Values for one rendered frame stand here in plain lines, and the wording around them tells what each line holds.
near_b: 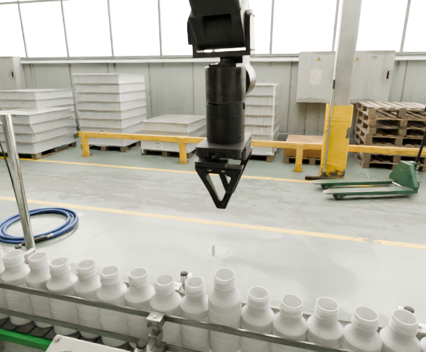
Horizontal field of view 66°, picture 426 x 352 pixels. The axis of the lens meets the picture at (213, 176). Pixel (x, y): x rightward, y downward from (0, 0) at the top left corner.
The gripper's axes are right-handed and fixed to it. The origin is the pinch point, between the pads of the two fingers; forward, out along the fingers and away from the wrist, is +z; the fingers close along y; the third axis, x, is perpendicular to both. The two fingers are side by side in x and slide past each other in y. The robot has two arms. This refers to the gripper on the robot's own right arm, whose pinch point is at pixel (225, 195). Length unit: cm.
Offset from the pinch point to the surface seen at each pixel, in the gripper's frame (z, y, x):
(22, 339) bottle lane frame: 35, -6, 43
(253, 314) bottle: 21.4, -1.5, -5.2
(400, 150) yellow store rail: 115, 478, -157
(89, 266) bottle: 19.8, 1.9, 29.5
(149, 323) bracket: 23.3, -6.0, 12.5
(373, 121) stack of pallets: 81, 524, -122
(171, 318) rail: 23.6, -3.9, 9.2
